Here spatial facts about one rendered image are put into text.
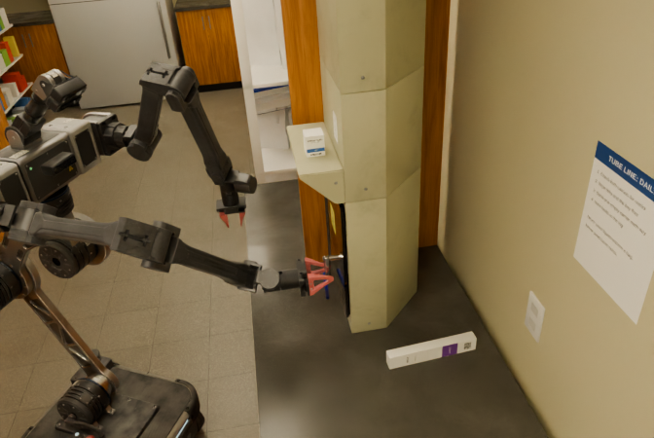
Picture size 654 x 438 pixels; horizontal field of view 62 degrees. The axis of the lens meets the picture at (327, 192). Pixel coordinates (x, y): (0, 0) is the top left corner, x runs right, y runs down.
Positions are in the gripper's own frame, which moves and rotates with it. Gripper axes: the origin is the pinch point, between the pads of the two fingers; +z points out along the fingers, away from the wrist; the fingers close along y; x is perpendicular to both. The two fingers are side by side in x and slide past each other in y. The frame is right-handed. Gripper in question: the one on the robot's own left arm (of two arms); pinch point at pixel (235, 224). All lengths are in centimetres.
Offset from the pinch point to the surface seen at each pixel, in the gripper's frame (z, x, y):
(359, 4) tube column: -81, -46, 38
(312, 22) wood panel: -69, -9, 32
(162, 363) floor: 110, 48, -53
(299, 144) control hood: -41, -28, 23
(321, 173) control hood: -41, -46, 27
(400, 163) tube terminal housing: -38, -41, 49
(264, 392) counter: 16, -62, 5
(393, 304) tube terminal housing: 9, -43, 47
